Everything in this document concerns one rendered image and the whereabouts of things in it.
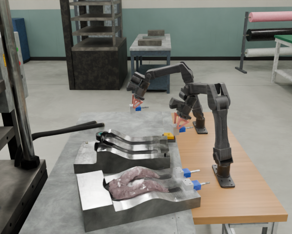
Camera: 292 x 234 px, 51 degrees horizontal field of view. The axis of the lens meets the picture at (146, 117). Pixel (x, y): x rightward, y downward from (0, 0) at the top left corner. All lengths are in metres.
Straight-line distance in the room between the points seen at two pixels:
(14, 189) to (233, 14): 7.22
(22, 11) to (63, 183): 7.47
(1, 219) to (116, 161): 0.58
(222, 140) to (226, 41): 6.80
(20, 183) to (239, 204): 1.07
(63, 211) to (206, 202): 0.64
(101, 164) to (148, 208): 0.42
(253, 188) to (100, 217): 0.75
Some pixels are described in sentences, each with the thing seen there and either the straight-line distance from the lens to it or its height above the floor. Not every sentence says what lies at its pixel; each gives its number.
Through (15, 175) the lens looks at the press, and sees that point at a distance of 1.79.
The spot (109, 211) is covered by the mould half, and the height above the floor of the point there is 0.88.
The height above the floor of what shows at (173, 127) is 0.96.
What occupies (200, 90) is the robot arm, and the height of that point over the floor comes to 1.20.
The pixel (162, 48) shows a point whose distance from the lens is 5.25.
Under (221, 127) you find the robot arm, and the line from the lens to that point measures 1.53.
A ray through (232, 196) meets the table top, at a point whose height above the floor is 0.80.
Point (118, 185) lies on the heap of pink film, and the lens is 1.38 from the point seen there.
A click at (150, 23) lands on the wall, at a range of 8.07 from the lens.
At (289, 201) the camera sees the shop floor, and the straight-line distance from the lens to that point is 2.98.
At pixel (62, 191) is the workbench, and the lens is 1.56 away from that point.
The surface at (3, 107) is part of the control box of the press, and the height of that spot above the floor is 1.11.
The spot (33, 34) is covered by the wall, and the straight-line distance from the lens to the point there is 8.79.
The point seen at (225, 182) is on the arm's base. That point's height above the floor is 0.81.
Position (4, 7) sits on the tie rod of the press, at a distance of 1.60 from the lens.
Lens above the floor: 1.68
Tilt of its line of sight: 22 degrees down
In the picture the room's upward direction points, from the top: 1 degrees counter-clockwise
